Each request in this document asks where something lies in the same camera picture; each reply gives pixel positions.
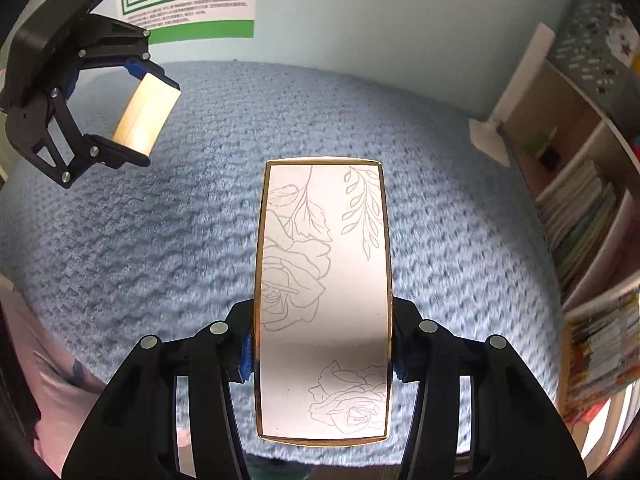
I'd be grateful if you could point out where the small cream box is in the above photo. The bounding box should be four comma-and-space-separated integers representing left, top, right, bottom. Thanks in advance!
111, 74, 181, 156

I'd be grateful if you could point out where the blue knitted bed blanket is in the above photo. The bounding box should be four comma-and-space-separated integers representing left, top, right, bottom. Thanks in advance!
1, 62, 560, 469

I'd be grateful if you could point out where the grey perforated storage basket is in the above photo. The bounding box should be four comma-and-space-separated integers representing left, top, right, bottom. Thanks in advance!
549, 0, 639, 139

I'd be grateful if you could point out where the wooden bookshelf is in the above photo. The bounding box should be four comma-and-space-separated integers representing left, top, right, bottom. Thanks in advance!
499, 54, 640, 461

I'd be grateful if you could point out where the white floral gold-edged box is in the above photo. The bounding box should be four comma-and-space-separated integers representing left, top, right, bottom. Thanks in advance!
254, 157, 393, 446

